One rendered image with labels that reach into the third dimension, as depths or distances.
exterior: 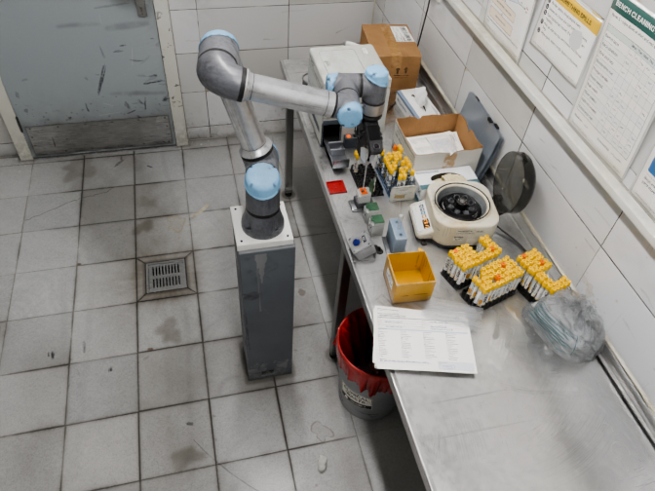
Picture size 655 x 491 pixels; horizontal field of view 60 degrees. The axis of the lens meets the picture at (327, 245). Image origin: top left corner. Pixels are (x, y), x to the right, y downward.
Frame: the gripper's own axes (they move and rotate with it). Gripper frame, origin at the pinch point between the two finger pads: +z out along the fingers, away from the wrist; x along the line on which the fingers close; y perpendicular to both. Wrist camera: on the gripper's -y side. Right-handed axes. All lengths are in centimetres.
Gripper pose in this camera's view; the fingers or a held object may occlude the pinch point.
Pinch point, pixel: (366, 163)
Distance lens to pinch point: 200.5
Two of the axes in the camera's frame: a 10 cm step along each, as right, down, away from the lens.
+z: -0.6, 6.8, 7.3
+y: -2.3, -7.3, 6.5
